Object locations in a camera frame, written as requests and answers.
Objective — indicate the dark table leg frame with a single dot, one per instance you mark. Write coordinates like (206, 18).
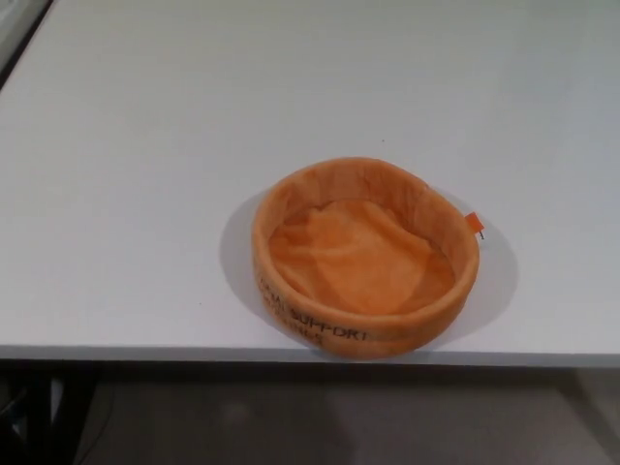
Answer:
(43, 416)

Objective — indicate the orange soft plush plate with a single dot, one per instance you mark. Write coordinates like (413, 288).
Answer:
(368, 271)

